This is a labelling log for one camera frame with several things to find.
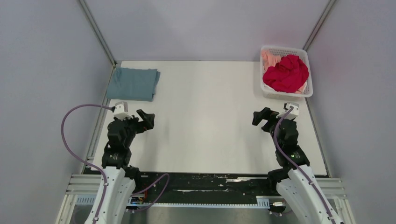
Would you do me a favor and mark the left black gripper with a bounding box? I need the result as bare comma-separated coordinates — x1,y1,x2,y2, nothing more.
119,109,155,147

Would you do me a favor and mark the red t shirt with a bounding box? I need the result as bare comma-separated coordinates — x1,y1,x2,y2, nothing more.
262,54,310,94

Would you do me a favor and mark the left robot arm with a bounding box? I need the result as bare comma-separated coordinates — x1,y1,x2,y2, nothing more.
85,109,155,224

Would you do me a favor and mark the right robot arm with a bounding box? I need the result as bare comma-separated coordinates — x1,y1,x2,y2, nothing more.
252,103,344,224

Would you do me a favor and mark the white plastic basket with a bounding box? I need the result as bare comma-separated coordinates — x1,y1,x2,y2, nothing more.
260,45,313,100

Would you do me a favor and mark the folded blue t shirt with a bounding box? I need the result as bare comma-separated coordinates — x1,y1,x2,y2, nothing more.
106,67,161,102

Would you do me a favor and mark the pink t shirt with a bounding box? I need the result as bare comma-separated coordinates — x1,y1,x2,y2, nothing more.
261,49,307,95

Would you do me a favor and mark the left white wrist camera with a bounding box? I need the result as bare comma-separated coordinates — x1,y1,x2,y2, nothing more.
113,101,133,120

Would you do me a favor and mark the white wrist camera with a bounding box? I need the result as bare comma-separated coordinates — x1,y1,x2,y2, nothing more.
276,102,299,120
113,101,133,120

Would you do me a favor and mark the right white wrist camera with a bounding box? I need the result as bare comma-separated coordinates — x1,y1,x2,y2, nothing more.
276,102,299,120

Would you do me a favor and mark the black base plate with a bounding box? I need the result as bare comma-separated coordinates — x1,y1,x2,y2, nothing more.
134,172,283,205

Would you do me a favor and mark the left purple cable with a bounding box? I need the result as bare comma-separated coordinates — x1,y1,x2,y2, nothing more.
60,104,171,224

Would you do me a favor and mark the aluminium frame rail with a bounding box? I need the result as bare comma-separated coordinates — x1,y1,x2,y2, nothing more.
56,174,356,224

